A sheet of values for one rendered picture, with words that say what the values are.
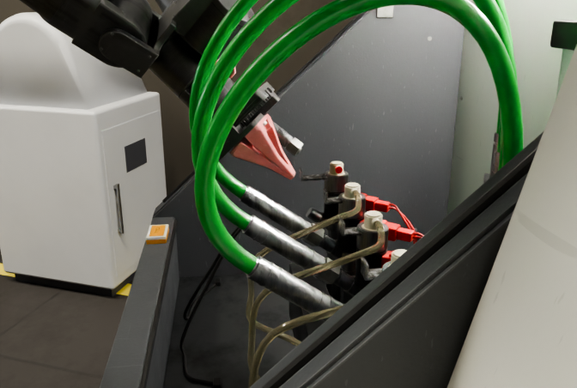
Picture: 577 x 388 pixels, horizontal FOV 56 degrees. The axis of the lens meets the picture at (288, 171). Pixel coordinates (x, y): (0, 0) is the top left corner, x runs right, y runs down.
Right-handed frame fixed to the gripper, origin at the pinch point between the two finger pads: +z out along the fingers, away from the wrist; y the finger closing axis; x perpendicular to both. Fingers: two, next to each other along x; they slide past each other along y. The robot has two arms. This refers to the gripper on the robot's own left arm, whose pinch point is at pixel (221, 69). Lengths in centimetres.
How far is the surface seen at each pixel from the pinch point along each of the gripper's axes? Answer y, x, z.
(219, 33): -16.7, -11.6, 9.1
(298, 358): -27.8, -10.6, 36.9
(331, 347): -27.3, -12.6, 37.3
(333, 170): 0.9, -5.1, 20.2
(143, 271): -3.6, 25.9, 14.7
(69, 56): 79, 105, -118
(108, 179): 94, 133, -74
